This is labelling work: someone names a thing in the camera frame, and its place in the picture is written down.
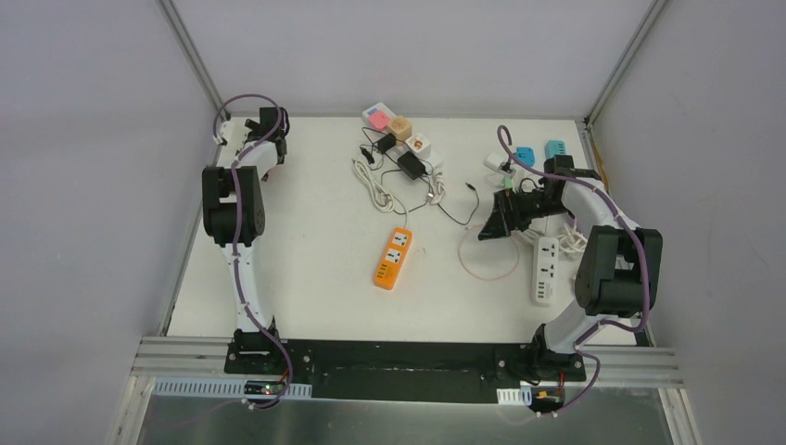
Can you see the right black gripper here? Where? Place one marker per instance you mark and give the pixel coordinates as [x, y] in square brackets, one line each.
[506, 216]

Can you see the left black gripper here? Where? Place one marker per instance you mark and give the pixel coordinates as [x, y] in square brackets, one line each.
[268, 121]

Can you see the orange power strip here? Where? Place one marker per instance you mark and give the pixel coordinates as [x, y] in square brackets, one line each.
[387, 271]

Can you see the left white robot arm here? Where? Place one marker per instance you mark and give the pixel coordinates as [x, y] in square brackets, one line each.
[234, 218]

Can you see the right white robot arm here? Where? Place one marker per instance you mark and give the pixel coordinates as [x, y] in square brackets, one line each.
[618, 273]

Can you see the white charger plug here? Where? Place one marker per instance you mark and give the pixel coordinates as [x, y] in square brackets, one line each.
[499, 164]

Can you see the blue plug adapter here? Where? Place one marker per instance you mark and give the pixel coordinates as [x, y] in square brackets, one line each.
[526, 155]

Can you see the teal power strip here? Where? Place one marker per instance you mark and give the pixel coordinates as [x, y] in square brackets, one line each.
[554, 148]

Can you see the black power adapter brick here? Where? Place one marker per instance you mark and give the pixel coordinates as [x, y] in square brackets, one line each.
[411, 165]

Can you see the pink flat adapter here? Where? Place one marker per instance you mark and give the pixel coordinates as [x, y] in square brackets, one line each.
[378, 120]

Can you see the small black adapter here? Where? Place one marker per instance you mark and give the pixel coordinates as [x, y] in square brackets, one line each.
[386, 142]

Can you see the tan cube adapter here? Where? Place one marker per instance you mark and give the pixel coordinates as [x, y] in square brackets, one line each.
[400, 127]

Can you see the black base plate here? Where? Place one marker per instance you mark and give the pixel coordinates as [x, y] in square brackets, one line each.
[402, 371]

